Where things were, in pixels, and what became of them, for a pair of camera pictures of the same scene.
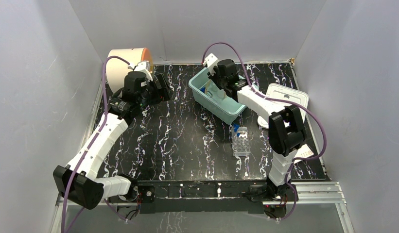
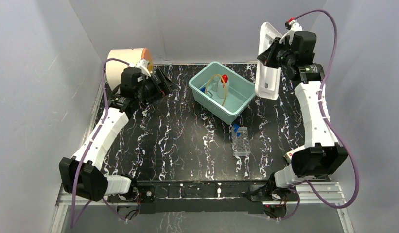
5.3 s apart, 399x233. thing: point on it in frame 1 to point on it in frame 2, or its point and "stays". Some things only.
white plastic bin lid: [278, 91] to [267, 78]
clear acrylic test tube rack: [240, 141] stays
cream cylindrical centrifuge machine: [117, 69] stays
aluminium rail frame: [323, 192] stays
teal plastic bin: [209, 93] stays
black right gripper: [213, 78] to [267, 57]
